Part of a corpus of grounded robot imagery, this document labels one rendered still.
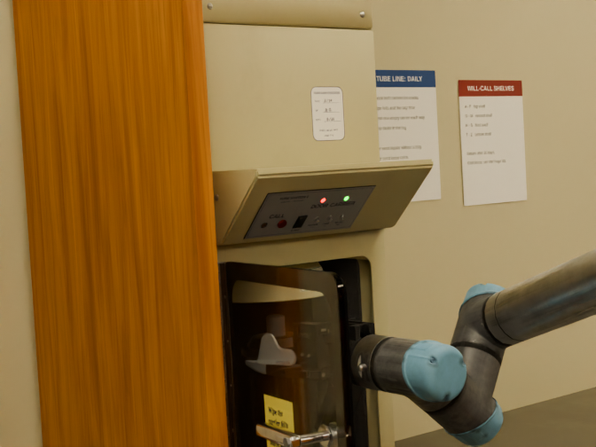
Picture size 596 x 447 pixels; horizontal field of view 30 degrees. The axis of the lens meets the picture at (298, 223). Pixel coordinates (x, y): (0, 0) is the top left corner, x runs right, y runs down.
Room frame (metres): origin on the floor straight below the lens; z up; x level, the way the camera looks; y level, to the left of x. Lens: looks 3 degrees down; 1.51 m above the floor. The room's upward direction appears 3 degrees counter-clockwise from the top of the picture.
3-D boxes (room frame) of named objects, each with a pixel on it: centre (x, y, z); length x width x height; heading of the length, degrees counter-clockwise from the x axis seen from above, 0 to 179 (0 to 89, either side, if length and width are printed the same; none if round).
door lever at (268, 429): (1.28, 0.02, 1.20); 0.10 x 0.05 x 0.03; 29
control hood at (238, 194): (1.56, -0.04, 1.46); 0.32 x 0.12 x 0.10; 128
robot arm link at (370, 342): (1.51, -0.10, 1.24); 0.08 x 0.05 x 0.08; 128
